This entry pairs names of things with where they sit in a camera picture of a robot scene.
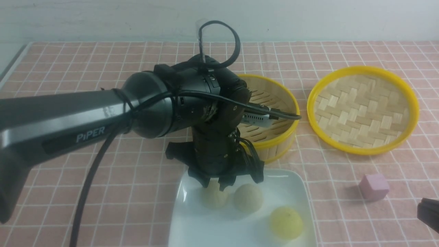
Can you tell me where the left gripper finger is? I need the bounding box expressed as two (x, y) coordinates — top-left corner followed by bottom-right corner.
(218, 175), (236, 192)
(188, 170), (210, 189)

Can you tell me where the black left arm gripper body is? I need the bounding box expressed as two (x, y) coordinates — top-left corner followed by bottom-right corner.
(166, 104), (264, 183)

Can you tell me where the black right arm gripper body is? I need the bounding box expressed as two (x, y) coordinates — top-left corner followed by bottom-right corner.
(417, 198), (439, 233)

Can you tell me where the white steamed bun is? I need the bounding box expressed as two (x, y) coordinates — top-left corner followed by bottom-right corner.
(201, 180), (229, 210)

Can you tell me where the beige steamed bun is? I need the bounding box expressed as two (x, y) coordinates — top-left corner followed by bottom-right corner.
(234, 184), (264, 214)

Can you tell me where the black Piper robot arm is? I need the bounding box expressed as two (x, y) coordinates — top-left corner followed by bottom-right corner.
(1, 54), (301, 234)

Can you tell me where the white square plate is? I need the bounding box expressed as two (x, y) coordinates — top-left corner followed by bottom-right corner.
(168, 169), (318, 247)

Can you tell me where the yellow steamed bun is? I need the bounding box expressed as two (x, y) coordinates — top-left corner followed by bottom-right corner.
(269, 206), (304, 240)

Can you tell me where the bamboo steamer basket yellow rim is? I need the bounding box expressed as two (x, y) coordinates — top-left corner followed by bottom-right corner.
(238, 74), (299, 164)

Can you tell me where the pink cube block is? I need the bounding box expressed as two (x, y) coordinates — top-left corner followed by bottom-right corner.
(358, 173), (390, 201)

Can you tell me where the pink checkered tablecloth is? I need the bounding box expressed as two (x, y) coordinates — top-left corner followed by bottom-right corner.
(1, 41), (439, 247)

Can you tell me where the bamboo steamer lid yellow rim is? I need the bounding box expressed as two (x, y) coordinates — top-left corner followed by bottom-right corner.
(307, 66), (420, 156)

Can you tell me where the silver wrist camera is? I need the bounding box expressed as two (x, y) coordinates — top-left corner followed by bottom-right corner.
(241, 109), (279, 128)

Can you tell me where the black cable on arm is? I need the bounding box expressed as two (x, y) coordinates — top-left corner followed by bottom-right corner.
(70, 21), (302, 247)

